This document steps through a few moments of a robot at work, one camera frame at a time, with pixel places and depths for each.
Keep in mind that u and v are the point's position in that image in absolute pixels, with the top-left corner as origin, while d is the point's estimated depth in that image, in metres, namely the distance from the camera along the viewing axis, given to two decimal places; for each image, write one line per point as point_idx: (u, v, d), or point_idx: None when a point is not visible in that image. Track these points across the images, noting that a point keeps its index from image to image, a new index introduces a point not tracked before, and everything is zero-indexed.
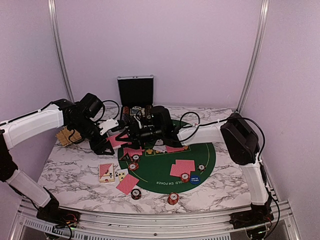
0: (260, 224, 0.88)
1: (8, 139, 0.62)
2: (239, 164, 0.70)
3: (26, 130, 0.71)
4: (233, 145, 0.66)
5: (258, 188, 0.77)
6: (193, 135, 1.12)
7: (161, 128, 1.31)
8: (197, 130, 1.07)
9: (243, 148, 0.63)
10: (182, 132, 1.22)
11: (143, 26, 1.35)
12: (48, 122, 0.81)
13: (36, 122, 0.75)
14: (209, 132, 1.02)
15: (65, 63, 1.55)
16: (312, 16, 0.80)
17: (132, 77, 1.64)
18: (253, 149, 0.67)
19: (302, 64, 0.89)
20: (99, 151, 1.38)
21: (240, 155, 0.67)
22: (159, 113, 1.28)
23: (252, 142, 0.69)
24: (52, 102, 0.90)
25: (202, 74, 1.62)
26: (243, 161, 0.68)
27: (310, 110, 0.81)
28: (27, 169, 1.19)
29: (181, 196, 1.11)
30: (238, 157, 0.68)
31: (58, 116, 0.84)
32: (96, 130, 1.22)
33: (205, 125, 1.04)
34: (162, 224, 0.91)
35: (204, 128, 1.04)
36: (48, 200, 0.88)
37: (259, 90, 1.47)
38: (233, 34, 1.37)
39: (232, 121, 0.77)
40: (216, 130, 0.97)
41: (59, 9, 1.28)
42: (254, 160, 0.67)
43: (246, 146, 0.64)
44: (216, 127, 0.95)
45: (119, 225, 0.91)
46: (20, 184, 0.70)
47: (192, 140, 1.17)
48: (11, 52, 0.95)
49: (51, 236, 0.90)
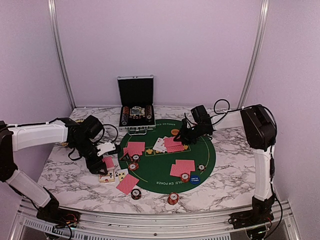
0: (260, 224, 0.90)
1: (14, 141, 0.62)
2: (251, 145, 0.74)
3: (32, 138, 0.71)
4: (249, 126, 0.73)
5: (262, 181, 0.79)
6: (221, 121, 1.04)
7: (200, 122, 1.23)
8: (225, 116, 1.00)
9: (257, 133, 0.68)
10: (216, 116, 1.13)
11: (144, 25, 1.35)
12: (54, 134, 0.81)
13: (43, 132, 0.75)
14: (233, 116, 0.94)
15: (66, 63, 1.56)
16: (311, 16, 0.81)
17: (132, 77, 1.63)
18: (269, 137, 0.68)
19: (302, 64, 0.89)
20: (93, 171, 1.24)
21: (254, 139, 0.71)
22: (194, 110, 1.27)
23: (271, 133, 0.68)
24: (59, 118, 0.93)
25: (202, 73, 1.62)
26: (256, 144, 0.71)
27: (310, 109, 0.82)
28: (27, 168, 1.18)
29: (181, 196, 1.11)
30: (253, 141, 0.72)
31: (64, 131, 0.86)
32: (93, 150, 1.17)
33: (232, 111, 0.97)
34: (162, 224, 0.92)
35: (230, 112, 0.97)
36: (48, 200, 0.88)
37: (259, 90, 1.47)
38: (233, 34, 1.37)
39: (256, 110, 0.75)
40: (237, 113, 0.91)
41: (60, 10, 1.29)
42: (265, 148, 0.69)
43: (260, 130, 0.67)
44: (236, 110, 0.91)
45: (119, 225, 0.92)
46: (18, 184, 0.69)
47: (221, 125, 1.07)
48: (12, 51, 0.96)
49: (51, 236, 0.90)
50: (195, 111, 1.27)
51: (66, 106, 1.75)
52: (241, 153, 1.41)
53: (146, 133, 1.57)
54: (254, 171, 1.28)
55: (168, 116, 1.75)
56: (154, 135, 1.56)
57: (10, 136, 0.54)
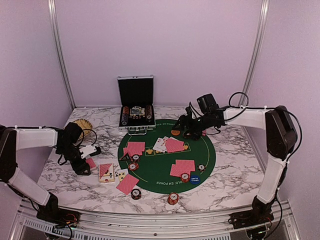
0: (260, 224, 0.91)
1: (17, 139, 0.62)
2: (270, 152, 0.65)
3: (30, 139, 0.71)
4: (271, 132, 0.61)
5: (270, 183, 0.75)
6: (237, 117, 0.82)
7: (208, 112, 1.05)
8: (242, 113, 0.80)
9: (280, 140, 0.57)
10: (231, 109, 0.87)
11: (143, 25, 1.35)
12: (47, 138, 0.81)
13: (38, 134, 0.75)
14: (253, 116, 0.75)
15: (66, 63, 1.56)
16: (311, 15, 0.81)
17: (132, 77, 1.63)
18: (291, 146, 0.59)
19: (302, 63, 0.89)
20: (79, 173, 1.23)
21: (275, 146, 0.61)
22: (202, 100, 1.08)
23: (294, 141, 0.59)
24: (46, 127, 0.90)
25: (202, 73, 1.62)
26: (276, 153, 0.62)
27: (310, 109, 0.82)
28: (27, 168, 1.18)
29: (181, 196, 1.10)
30: (272, 148, 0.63)
31: (55, 134, 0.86)
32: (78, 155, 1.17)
33: (254, 109, 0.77)
34: (162, 224, 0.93)
35: (251, 110, 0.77)
36: (48, 196, 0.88)
37: (259, 90, 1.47)
38: (233, 34, 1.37)
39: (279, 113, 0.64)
40: (260, 115, 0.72)
41: (60, 10, 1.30)
42: (285, 156, 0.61)
43: (284, 139, 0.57)
44: (260, 111, 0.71)
45: (119, 225, 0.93)
46: (21, 183, 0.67)
47: (236, 122, 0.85)
48: (12, 51, 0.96)
49: (51, 236, 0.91)
50: (201, 99, 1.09)
51: (66, 106, 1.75)
52: (242, 153, 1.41)
53: (146, 133, 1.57)
54: (254, 171, 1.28)
55: (168, 116, 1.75)
56: (154, 135, 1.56)
57: (15, 131, 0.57)
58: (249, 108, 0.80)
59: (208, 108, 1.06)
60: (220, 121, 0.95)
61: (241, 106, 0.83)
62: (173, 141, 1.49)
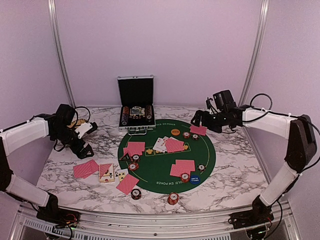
0: (260, 224, 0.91)
1: (5, 144, 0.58)
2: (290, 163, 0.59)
3: (19, 138, 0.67)
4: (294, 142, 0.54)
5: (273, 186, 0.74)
6: (256, 120, 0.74)
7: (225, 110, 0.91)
8: (263, 117, 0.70)
9: (302, 152, 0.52)
10: (251, 111, 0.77)
11: (143, 25, 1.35)
12: (38, 131, 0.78)
13: (28, 131, 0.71)
14: (275, 123, 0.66)
15: (65, 63, 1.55)
16: (311, 15, 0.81)
17: (132, 77, 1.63)
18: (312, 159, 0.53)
19: (303, 63, 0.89)
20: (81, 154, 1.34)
21: (295, 157, 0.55)
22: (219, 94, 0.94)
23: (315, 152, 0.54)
24: (35, 117, 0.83)
25: (202, 73, 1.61)
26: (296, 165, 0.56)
27: (310, 109, 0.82)
28: (27, 168, 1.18)
29: (181, 196, 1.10)
30: (292, 161, 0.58)
31: (44, 125, 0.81)
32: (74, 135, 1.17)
33: (277, 114, 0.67)
34: (162, 224, 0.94)
35: (273, 115, 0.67)
36: (47, 197, 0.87)
37: (259, 90, 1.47)
38: (233, 34, 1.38)
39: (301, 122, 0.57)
40: (284, 122, 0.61)
41: (60, 10, 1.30)
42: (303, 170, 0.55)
43: (307, 151, 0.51)
44: (284, 119, 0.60)
45: (119, 225, 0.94)
46: (19, 188, 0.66)
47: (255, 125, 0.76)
48: (12, 51, 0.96)
49: (51, 236, 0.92)
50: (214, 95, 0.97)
51: None
52: (242, 153, 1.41)
53: (146, 133, 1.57)
54: (254, 171, 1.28)
55: (168, 116, 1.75)
56: (154, 134, 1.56)
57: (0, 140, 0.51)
58: (271, 112, 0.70)
59: (224, 102, 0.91)
60: (236, 120, 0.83)
61: (263, 109, 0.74)
62: (174, 141, 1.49)
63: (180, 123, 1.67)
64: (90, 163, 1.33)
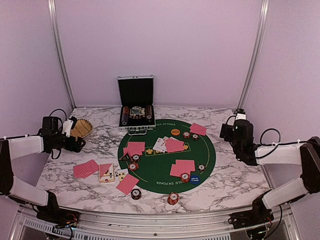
0: (260, 224, 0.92)
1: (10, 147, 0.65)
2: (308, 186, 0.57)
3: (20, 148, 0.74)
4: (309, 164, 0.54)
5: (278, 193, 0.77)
6: (269, 154, 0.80)
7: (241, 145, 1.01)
8: (275, 149, 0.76)
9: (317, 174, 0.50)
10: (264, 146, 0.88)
11: (143, 25, 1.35)
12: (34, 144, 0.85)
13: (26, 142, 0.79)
14: (286, 152, 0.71)
15: (65, 63, 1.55)
16: (311, 15, 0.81)
17: (132, 77, 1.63)
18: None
19: (303, 63, 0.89)
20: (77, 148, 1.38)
21: (312, 179, 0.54)
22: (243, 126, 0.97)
23: None
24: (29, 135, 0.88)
25: (202, 73, 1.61)
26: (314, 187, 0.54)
27: (310, 109, 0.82)
28: (27, 169, 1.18)
29: (181, 196, 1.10)
30: (310, 183, 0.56)
31: (40, 140, 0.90)
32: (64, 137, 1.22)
33: (286, 144, 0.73)
34: (162, 224, 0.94)
35: (283, 146, 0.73)
36: (47, 196, 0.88)
37: (259, 90, 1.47)
38: (233, 34, 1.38)
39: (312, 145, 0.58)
40: (294, 150, 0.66)
41: (60, 10, 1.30)
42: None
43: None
44: (294, 146, 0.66)
45: (119, 225, 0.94)
46: (20, 190, 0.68)
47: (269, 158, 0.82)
48: (12, 51, 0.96)
49: (51, 236, 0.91)
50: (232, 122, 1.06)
51: (66, 106, 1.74)
52: None
53: (146, 133, 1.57)
54: (254, 171, 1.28)
55: (167, 116, 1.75)
56: (154, 134, 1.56)
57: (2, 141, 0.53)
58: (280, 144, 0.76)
59: (246, 129, 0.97)
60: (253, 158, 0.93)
61: (273, 143, 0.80)
62: (174, 141, 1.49)
63: (180, 123, 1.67)
64: (90, 163, 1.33)
